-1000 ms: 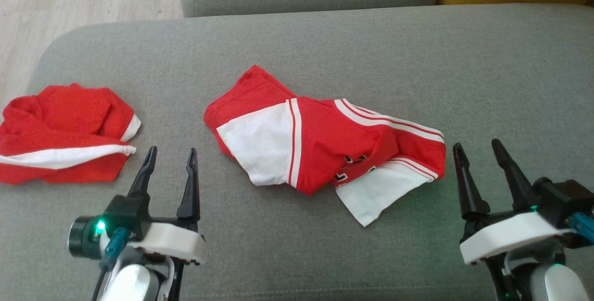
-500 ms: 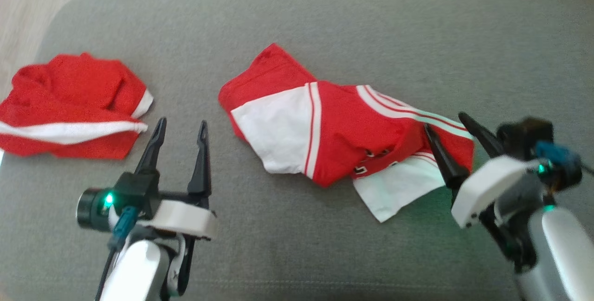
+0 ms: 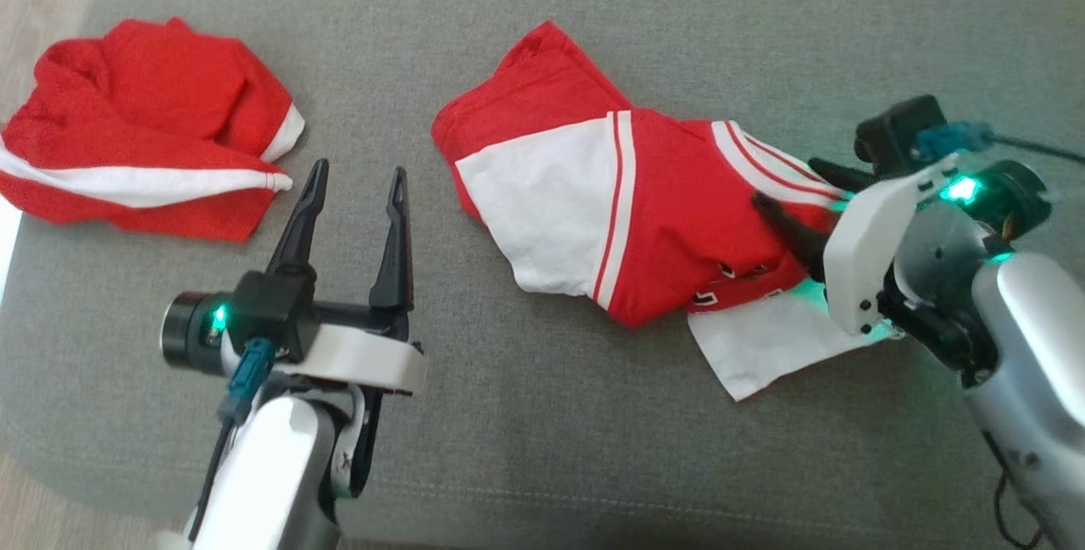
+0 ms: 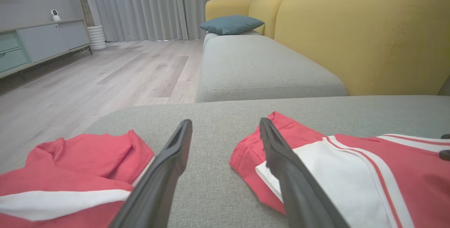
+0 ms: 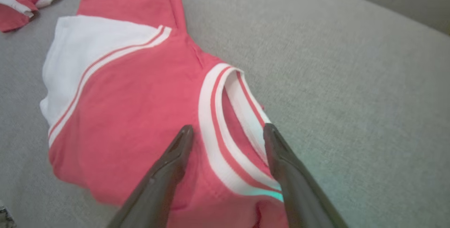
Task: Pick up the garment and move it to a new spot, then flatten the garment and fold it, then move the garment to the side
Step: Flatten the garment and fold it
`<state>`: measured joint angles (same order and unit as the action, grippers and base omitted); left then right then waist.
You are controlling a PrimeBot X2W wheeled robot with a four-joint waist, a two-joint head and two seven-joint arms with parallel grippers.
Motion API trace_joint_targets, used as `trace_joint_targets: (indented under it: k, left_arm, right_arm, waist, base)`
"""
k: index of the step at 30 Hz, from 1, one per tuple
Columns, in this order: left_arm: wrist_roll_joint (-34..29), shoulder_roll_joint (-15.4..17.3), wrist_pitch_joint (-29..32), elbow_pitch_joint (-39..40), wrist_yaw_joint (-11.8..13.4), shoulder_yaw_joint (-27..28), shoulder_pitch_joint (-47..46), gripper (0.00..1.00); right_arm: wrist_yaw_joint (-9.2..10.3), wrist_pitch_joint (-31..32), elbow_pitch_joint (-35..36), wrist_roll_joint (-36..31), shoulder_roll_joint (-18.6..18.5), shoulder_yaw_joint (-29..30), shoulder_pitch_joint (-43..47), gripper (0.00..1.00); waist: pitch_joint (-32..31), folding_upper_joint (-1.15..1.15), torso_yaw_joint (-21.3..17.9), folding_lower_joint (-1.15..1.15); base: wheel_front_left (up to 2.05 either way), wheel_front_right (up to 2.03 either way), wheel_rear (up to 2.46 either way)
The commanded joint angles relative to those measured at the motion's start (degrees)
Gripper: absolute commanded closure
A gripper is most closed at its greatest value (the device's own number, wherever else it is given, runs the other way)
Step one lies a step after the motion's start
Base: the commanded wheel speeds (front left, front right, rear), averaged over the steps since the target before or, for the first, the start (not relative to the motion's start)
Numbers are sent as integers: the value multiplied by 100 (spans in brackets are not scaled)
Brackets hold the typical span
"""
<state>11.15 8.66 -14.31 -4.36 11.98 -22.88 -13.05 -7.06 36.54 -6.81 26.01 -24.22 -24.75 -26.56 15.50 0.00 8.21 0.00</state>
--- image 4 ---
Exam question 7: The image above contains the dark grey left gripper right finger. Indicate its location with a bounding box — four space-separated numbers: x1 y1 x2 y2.
259 117 351 228

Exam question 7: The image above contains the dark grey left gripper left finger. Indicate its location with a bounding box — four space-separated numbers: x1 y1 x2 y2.
109 119 193 228

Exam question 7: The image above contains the red shirt with white sleeves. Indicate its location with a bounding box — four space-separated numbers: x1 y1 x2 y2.
229 111 450 228

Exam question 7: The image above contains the red garment with white band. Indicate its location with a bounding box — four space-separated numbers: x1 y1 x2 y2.
0 130 155 228

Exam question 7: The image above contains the grey and yellow sofa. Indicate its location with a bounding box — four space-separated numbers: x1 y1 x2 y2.
84 0 450 228

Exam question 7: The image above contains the white ribbed planter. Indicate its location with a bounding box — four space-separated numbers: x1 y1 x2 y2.
87 25 107 51

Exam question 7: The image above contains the grey and green media cabinet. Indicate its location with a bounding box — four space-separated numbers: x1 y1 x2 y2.
0 18 93 79

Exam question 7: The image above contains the teal throw pillow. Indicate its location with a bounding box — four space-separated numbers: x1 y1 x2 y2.
199 15 265 35

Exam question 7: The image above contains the brown plant trunk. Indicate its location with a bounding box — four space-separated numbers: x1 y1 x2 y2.
73 0 95 27

